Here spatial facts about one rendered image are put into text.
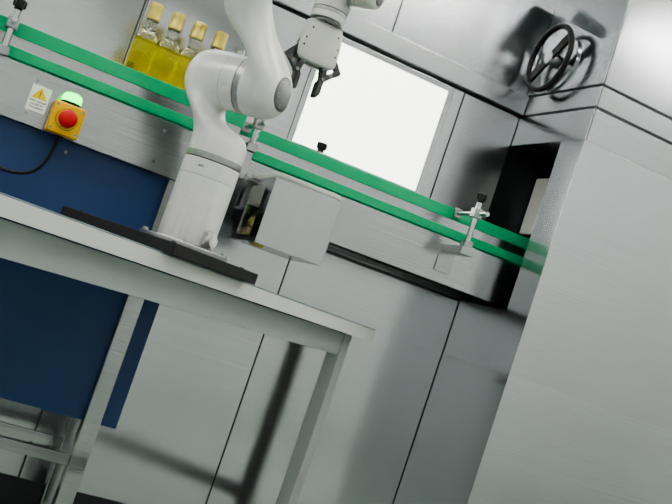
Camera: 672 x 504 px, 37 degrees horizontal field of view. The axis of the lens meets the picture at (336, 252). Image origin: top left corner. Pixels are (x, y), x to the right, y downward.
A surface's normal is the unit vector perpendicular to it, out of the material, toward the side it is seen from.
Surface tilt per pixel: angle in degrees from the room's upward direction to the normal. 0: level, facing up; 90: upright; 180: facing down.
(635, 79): 90
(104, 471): 90
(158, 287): 90
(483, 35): 90
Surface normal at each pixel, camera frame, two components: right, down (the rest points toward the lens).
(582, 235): 0.36, 0.05
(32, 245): 0.84, 0.25
